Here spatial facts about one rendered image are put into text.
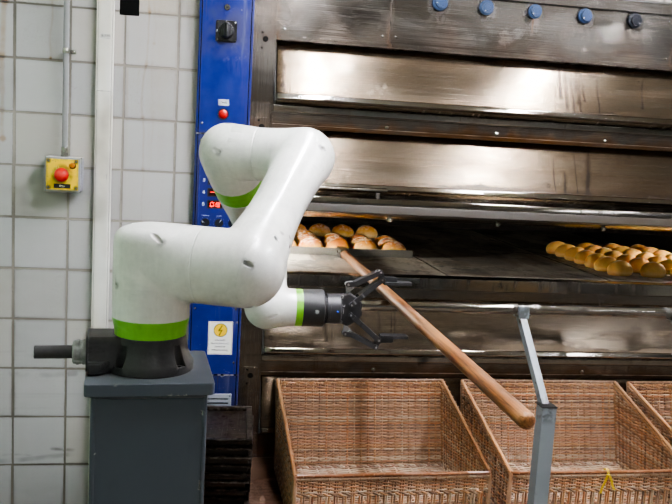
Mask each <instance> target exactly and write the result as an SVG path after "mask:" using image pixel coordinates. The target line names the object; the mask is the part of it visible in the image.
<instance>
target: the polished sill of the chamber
mask: <svg viewBox="0 0 672 504"><path fill-rule="evenodd" d="M384 276H390V277H396V278H398V281H410V282H411V283H412V286H389V285H387V286H388V287H389V288H390V289H406V290H442V291H478V292H514V293H550V294H585V295H621V296H657V297H672V283H663V282H631V281H599V280H567V279H535V278H502V277H470V276H438V275H406V274H384ZM359 277H362V276H361V275H360V274H359V273H342V272H310V271H287V286H299V287H335V288H346V285H345V284H344V283H345V281H351V280H355V279H357V278H359Z"/></svg>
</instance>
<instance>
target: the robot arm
mask: <svg viewBox="0 0 672 504"><path fill-rule="evenodd" d="M199 158H200V161H201V164H202V166H203V169H204V171H205V173H206V176H207V178H208V180H209V182H210V184H211V186H212V188H213V190H214V192H215V194H216V196H217V198H218V200H219V202H220V203H221V205H222V207H223V208H224V210H225V212H226V213H227V215H228V217H229V219H230V221H231V223H232V227H231V228H220V227H208V226H197V225H188V224H177V223H166V222H153V221H149V222H138V223H132V224H128V225H125V226H122V227H121V228H119V229H118V230H117V231H116V233H115V235H114V239H113V265H112V321H113V325H114V328H88V332H87V336H86V339H83V340H80V339H77V340H74V341H73V344H72V345H35V346H34V351H33V353H34V356H33V357H34V359H62V358H72V363H73V364H76V365H79V364H82V365H85V372H87V374H88V375H101V374H105V373H112V374H114V375H117V376H121V377H127V378H135V379H161V378H170V377H175V376H180V375H183V374H186V373H188V372H190V371H191V370H192V369H193V362H194V359H193V357H192V355H191V353H190V351H189V348H188V345H187V340H186V329H187V324H188V321H189V317H190V304H191V303H196V304H206V305H215V306H225V307H235V308H244V310H245V314H246V317H247V318H248V320H249V321H250V322H251V323H252V324H253V325H254V326H256V327H258V328H261V329H273V328H277V327H285V326H311V327H322V326H323V325H324V322H325V323H332V324H343V325H344V327H343V330H342V331H341V333H342V334H343V336H345V337H352V338H354V339H355V340H357V341H359V342H361V343H363V344H365V345H367V346H369V347H371V348H372V349H374V350H377V349H378V346H379V344H380V343H392V342H393V339H408V336H407V335H406V334H395V333H379V337H378V336H377V335H376V334H375V333H374V332H373V331H372V330H371V329H370V328H369V327H367V326H366V325H365V324H364V323H363V322H362V321H361V320H360V319H359V318H360V317H361V316H362V311H361V309H362V302H361V300H363V299H364V298H365V297H366V296H367V295H368V294H369V293H371V292H372V291H373V290H375V289H376V288H377V287H378V286H380V285H381V284H382V283H383V284H384V285H389V286H412V283H411V282H410V281H398V278H396V277H390V276H384V274H383V271H382V270H381V269H377V270H375V271H373V272H370V273H368V274H366V275H364V276H362V277H359V278H357V279H355V280H351V281H345V283H344V284H345V285H346V292H345V293H326V294H325V292H324V290H323V289H292V288H288V287H287V264H288V258H289V254H290V250H291V246H292V243H293V240H294V237H295V234H296V232H297V229H298V226H299V224H300V222H301V219H302V217H303V215H304V213H305V211H306V209H307V207H308V205H309V203H310V202H311V200H312V198H313V197H314V195H315V193H316V192H317V190H318V189H319V188H320V186H321V185H322V184H323V183H324V181H325V180H326V179H327V178H328V176H329V175H330V174H331V172H332V170H333V167H334V162H335V154H334V149H333V146H332V144H331V142H330V141H329V139H328V138H327V137H326V136H325V135H324V134H323V133H321V132H320V131H318V130H316V129H313V128H309V127H298V128H260V127H254V126H247V125H241V124H235V123H221V124H218V125H215V126H213V127H212V128H210V129H209V130H208V131H207V132H206V133H205V134H204V136H203V138H202V139H201V142H200V145H199ZM376 277H378V278H377V279H376V280H374V281H373V282H372V283H371V284H369V285H368V286H367V287H365V288H364V289H363V290H362V291H360V292H358V293H357V294H356V295H354V294H352V293H351V292H350V291H351V290H352V289H354V287H356V286H358V285H361V284H363V283H365V282H367V281H370V280H372V279H374V278H376ZM354 322H355V323H356V324H357V325H359V326H360V327H361V328H362V329H363V330H364V331H365V332H366V333H367V334H369V335H370V336H371V337H372V338H373V339H374V342H372V341H370V340H368V339H366V338H364V337H363V336H361V335H359V334H357V333H355V332H353V331H352V330H351V328H349V327H348V326H349V325H351V324H352V323H354Z"/></svg>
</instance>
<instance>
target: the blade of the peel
mask: <svg viewBox="0 0 672 504"><path fill-rule="evenodd" d="M347 249H349V251H350V252H349V253H350V254H351V255H352V256H369V257H397V258H413V251H412V250H409V249H406V250H383V249H356V248H347ZM336 253H337V248H329V247H302V246H291V250H290V254H313V255H336Z"/></svg>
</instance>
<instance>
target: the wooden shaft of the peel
mask: <svg viewBox="0 0 672 504"><path fill-rule="evenodd" d="M341 257H342V258H343V259H344V260H345V261H346V262H347V263H348V264H349V265H351V266H352V267H353V268H354V269H355V270H356V271H357V272H358V273H359V274H360V275H361V276H364V275H366V274H368V273H370V272H371V271H370V270H368V269H367V268H366V267H365V266H364V265H363V264H362V263H360V262H359V261H358V260H357V259H356V258H355V257H354V256H352V255H351V254H350V253H349V252H348V251H346V250H344V251H342V252H341ZM376 290H377V291H378V292H379V293H380V294H381V295H382V296H383V297H384V298H385V299H386V300H387V301H388V302H389V303H390V304H391V305H392V306H393V307H394V308H395V309H397V310H398V311H399V312H400V313H401V314H402V315H403V316H404V317H405V318H406V319H407V320H408V321H409V322H410V323H411V324H412V325H413V326H414V327H415V328H416V329H417V330H419V331H420V332H421V333H422V334H423V335H424V336H425V337H426V338H427V339H428V340H429V341H430V342H431V343H432V344H433V345H434V346H435V347H436V348H437V349H438V350H439V351H440V352H442V353H443V354H444V355H445V356H446V357H447V358H448V359H449V360H450V361H451V362H452V363H453V364H454V365H455V366H456V367H457V368H458V369H459V370H460V371H461V372H462V373H463V374H465V375H466V376H467V377H468V378H469V379H470V380H471V381H472V382H473V383H474V384H475V385H476V386H477V387H478V388H479V389H480V390H481V391H482V392H483V393H484V394H485V395H487V396H488V397H489V398H490V399H491V400H492V401H493V402H494V403H495V404H496V405H497V406H498V407H499V408H500V409H501V410H502V411H503V412H504V413H505V414H506V415H507V416H508V417H510V418H511V419H512V420H513V421H514V422H515V423H516V424H517V425H518V426H519V427H520V428H522V429H525V430H529V429H531V428H533V427H534V425H535V422H536V419H535V416H534V414H533V413H532V412H531V411H529V410H528V409H527V408H526V407H525V406H524V405H523V404H521V403H520V402H519V401H518V400H517V399H516V398H515V397H513V396H512V395H511V394H510V393H509V392H508V391H507V390H505V389H504V388H503V387H502V386H501V385H500V384H499V383H497V382H496V381H495V380H494V379H493V378H492V377H491V376H490V375H488V374H487V373H486V372H485V371H484V370H483V369H482V368H480V367H479V366H478V365H477V364H476V363H475V362H474V361H472V360H471V359H470V358H469V357H468V356H467V355H466V354H464V353H463V352H462V351H461V350H460V349H459V348H458V347H456V346H455V345H454V344H453V343H452V342H451V341H450V340H448V339H447V338H446V337H445V336H444V335H443V334H442V333H440V332H439V331H438V330H437V329H436V328H435V327H434V326H432V325H431V324H430V323H429V322H428V321H427V320H426V319H424V318H423V317H422V316H421V315H420V314H419V313H418V312H416V311H415V310H414V309H413V308H412V307H411V306H410V305H408V304H407V303H406V302H405V301H404V300H403V299H402V298H400V297H399V296H398V295H397V294H396V293H395V292H394V291H392V290H391V289H390V288H389V287H388V286H387V285H384V284H383V283H382V284H381V285H380V286H378V287H377V288H376Z"/></svg>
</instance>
